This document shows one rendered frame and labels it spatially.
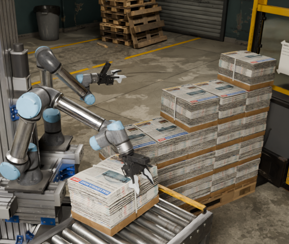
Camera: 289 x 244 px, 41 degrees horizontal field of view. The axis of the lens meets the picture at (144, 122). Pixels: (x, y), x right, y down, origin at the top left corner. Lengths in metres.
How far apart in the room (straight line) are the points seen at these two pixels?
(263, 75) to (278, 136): 0.93
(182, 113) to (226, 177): 0.82
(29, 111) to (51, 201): 0.67
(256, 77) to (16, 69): 1.85
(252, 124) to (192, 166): 0.68
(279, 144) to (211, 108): 1.24
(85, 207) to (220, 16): 8.43
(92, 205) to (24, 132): 0.51
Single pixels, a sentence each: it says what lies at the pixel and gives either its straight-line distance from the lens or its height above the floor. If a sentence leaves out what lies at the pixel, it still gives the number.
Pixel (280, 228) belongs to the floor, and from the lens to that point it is 3.54.
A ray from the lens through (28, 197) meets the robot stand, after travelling 2.44.
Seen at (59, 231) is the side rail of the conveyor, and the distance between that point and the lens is 2.05.
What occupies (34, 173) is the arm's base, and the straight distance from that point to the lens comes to 2.37.
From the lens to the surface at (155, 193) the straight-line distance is 2.12.
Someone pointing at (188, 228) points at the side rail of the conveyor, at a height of 0.80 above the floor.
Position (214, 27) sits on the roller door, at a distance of 10.14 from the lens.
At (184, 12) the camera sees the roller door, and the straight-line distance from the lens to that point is 10.58.
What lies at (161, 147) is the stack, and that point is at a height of 0.77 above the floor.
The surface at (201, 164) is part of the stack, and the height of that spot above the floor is 0.52.
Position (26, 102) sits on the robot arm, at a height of 1.40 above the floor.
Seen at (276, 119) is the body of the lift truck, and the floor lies 0.59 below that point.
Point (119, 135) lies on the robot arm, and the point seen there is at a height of 1.28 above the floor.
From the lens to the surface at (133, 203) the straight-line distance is 1.99.
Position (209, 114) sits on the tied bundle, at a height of 0.94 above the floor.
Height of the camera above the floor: 2.10
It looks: 24 degrees down
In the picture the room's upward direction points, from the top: 2 degrees clockwise
